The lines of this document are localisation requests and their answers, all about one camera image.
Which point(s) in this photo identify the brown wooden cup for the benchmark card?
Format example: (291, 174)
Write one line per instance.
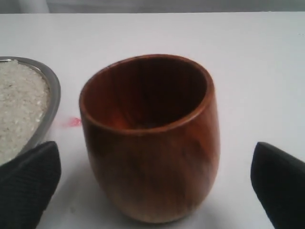
(152, 134)

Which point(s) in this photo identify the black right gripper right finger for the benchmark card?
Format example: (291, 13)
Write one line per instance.
(278, 179)

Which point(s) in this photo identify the large steel rice plate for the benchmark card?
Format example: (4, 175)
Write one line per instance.
(30, 95)

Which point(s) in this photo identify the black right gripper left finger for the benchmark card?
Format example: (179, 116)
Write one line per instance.
(27, 184)

